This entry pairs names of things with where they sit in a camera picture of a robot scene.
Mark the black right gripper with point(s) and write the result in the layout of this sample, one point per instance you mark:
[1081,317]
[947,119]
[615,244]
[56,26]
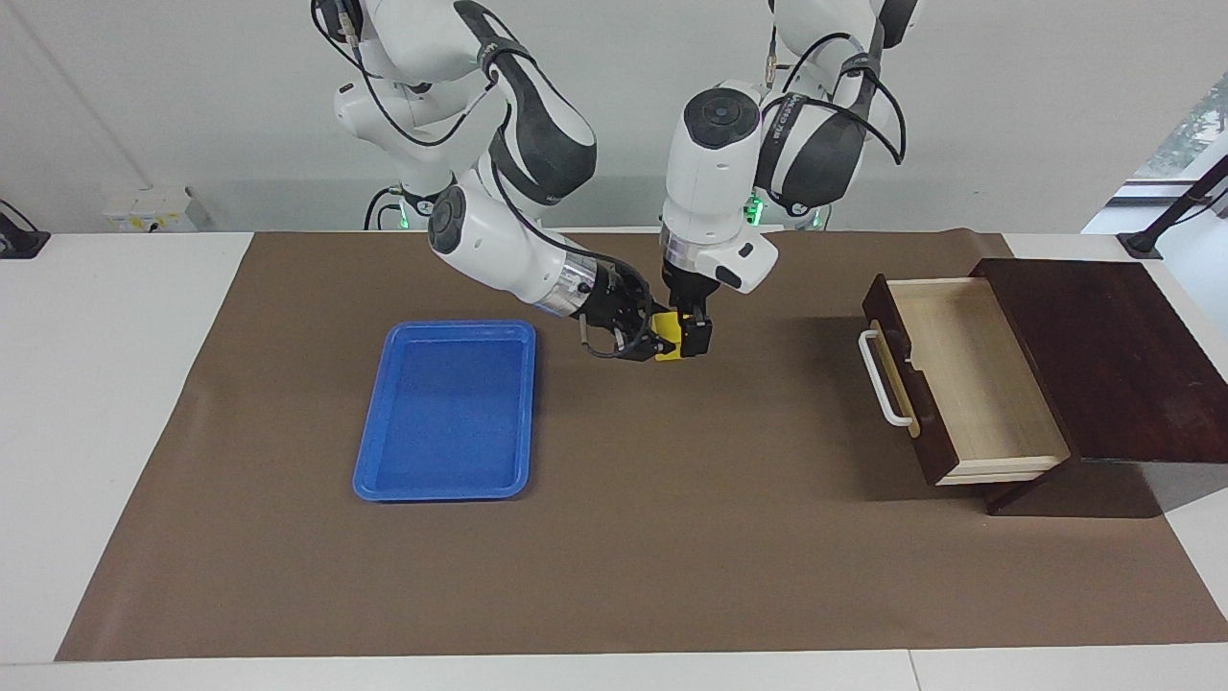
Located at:
[614,299]

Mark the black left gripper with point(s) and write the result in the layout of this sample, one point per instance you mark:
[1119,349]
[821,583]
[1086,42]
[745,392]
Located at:
[689,293]

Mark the yellow cube block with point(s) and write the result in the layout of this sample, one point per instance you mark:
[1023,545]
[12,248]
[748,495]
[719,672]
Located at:
[672,354]

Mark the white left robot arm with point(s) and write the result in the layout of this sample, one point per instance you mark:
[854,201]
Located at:
[710,192]

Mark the brown table mat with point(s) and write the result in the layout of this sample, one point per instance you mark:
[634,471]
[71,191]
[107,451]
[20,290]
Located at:
[672,537]

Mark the blue plastic tray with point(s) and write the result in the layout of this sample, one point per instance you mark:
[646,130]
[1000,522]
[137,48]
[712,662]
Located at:
[451,413]

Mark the dark brown wooden cabinet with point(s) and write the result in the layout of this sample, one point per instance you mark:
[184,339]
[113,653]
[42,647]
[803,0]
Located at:
[1122,365]

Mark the black angled stand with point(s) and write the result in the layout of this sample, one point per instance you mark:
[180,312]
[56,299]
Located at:
[1140,243]

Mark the window with green foliage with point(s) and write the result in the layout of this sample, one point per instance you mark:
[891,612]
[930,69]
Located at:
[1194,125]

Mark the black stand base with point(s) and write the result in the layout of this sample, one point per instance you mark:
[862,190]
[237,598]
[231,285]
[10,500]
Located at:
[19,242]

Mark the white wall electrical box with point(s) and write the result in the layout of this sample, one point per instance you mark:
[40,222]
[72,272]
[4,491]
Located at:
[153,211]

